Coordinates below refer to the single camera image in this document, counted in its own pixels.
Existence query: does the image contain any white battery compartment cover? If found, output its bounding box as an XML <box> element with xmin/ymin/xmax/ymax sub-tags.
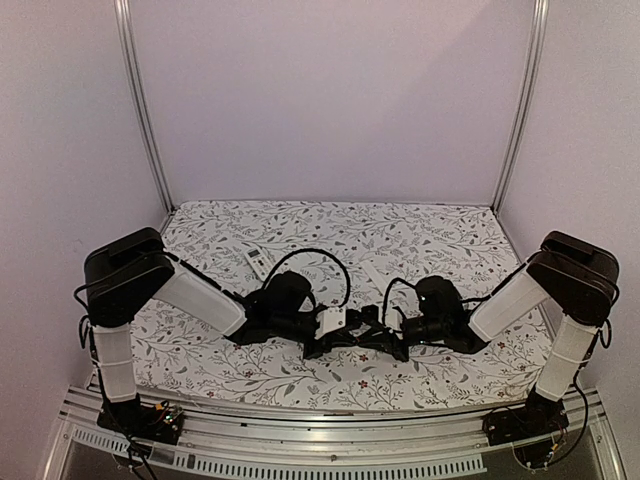
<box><xmin>361</xmin><ymin>260</ymin><xmax>387</xmax><ymax>292</ymax></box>

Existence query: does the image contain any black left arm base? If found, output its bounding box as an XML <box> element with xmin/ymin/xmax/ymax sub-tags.
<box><xmin>97</xmin><ymin>396</ymin><xmax>184</xmax><ymax>445</ymax></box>

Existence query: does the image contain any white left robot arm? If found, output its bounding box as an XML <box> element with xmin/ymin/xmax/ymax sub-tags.
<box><xmin>80</xmin><ymin>227</ymin><xmax>379</xmax><ymax>434</ymax></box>

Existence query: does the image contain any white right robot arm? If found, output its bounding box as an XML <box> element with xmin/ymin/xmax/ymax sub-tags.
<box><xmin>357</xmin><ymin>231</ymin><xmax>621</xmax><ymax>436</ymax></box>

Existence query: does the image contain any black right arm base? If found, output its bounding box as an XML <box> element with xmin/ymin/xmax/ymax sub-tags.
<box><xmin>482</xmin><ymin>392</ymin><xmax>569</xmax><ymax>470</ymax></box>

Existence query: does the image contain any floral patterned table mat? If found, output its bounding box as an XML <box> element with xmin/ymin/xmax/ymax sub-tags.
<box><xmin>94</xmin><ymin>199</ymin><xmax>561</xmax><ymax>414</ymax></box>

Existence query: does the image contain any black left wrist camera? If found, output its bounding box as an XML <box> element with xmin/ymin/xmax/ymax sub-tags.
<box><xmin>315</xmin><ymin>307</ymin><xmax>346</xmax><ymax>339</ymax></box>

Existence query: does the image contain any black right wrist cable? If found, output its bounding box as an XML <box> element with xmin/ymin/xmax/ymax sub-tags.
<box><xmin>382</xmin><ymin>277</ymin><xmax>421</xmax><ymax>321</ymax></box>

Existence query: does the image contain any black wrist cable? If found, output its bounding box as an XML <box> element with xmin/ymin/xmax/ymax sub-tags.
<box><xmin>382</xmin><ymin>277</ymin><xmax>421</xmax><ymax>321</ymax></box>
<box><xmin>264</xmin><ymin>248</ymin><xmax>352</xmax><ymax>309</ymax></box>

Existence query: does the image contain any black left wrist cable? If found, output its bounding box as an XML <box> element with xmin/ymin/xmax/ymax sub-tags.
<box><xmin>264</xmin><ymin>248</ymin><xmax>352</xmax><ymax>309</ymax></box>

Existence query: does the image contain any aluminium front rail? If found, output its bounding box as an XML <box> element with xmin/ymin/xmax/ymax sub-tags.
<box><xmin>43</xmin><ymin>387</ymin><xmax>631</xmax><ymax>479</ymax></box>

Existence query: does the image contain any right aluminium corner post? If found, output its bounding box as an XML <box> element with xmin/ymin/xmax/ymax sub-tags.
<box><xmin>491</xmin><ymin>0</ymin><xmax>549</xmax><ymax>217</ymax></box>

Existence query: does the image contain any aluminium corner post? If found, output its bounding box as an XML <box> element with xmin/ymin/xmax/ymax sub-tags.
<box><xmin>114</xmin><ymin>0</ymin><xmax>176</xmax><ymax>215</ymax></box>
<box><xmin>491</xmin><ymin>0</ymin><xmax>549</xmax><ymax>217</ymax></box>

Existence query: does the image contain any left aluminium corner post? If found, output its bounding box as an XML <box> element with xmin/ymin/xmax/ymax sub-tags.
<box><xmin>114</xmin><ymin>0</ymin><xmax>176</xmax><ymax>215</ymax></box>

